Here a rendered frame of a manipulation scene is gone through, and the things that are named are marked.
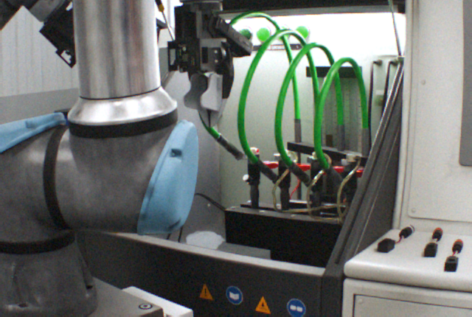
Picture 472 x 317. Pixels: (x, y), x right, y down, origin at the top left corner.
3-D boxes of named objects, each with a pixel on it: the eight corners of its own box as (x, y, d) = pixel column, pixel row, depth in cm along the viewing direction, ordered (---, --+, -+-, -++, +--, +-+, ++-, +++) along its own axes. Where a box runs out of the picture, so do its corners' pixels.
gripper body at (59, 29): (73, 71, 118) (34, 33, 113) (94, 42, 123) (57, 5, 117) (89, 61, 113) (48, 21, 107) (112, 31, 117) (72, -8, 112)
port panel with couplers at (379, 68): (368, 163, 148) (364, 37, 143) (373, 161, 150) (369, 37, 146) (415, 166, 140) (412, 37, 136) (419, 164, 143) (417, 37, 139)
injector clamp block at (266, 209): (226, 270, 140) (223, 208, 138) (251, 258, 148) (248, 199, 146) (358, 293, 120) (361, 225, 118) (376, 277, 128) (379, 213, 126)
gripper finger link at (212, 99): (193, 130, 102) (190, 74, 100) (214, 126, 106) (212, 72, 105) (208, 130, 100) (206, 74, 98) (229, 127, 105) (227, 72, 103)
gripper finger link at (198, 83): (178, 130, 103) (176, 74, 102) (200, 125, 108) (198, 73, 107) (193, 130, 102) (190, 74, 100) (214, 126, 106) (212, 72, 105)
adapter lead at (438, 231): (435, 258, 95) (436, 246, 95) (423, 257, 96) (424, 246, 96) (443, 237, 106) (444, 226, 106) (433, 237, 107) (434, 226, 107)
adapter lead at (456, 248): (456, 273, 87) (456, 260, 87) (443, 272, 88) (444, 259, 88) (464, 248, 98) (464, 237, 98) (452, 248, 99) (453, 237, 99)
